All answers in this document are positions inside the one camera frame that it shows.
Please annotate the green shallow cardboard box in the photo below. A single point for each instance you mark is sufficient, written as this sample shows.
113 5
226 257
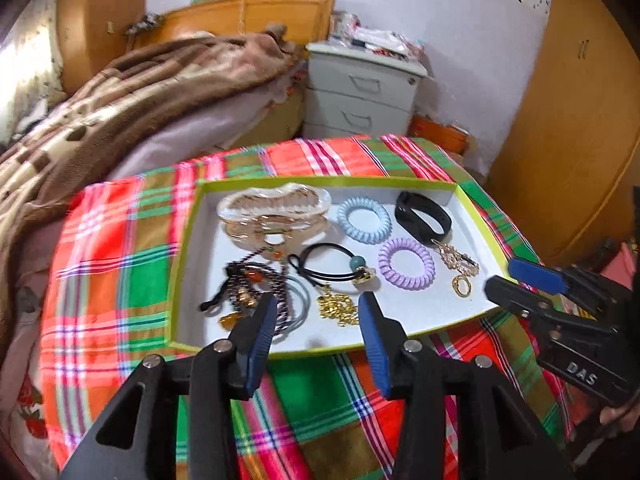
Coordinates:
320 339

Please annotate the clear hair claw clip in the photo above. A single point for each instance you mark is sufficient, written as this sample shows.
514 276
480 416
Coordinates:
300 200

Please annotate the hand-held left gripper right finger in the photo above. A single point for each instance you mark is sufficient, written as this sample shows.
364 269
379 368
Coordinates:
375 345

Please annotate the peach hair claw clip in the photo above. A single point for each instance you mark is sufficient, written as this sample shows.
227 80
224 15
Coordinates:
250 234

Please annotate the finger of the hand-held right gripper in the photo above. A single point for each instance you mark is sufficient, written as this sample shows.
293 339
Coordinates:
525 305
537 272

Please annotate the orange box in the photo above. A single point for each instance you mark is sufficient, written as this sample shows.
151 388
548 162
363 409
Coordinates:
440 132

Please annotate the narrow wooden wardrobe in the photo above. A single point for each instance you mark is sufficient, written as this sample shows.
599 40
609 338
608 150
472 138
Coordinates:
100 10

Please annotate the black wristband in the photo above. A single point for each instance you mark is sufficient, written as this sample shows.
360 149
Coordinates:
435 220

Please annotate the wooden headboard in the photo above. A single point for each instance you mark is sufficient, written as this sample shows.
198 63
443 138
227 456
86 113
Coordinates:
280 15

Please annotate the power strip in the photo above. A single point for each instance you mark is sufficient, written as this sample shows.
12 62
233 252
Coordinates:
145 24

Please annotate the person's right hand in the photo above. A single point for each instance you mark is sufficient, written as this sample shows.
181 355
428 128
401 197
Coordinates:
617 412

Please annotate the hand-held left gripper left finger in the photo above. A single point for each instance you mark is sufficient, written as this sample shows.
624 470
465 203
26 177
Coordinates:
260 345

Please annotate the wide wooden wardrobe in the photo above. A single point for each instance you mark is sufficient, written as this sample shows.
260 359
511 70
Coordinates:
575 110

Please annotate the plaid cloth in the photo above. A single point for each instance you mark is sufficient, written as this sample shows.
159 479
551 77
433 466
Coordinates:
125 285

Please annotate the brown patterned blanket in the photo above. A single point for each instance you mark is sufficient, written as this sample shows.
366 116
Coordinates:
125 100

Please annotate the gold and black hair clip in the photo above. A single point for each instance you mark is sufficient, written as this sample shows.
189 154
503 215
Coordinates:
462 287

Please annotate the white floral bedsheet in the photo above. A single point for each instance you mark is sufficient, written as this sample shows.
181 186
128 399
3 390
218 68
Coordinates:
25 410

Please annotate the pile of small packets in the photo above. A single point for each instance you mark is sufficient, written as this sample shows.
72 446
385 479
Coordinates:
380 37

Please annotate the dotted curtain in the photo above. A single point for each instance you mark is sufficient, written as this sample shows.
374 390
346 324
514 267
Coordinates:
30 60

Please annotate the grey nightstand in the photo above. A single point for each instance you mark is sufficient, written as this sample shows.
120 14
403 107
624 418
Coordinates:
360 90

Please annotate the pink bag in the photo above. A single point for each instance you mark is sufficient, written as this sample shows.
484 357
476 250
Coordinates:
627 265

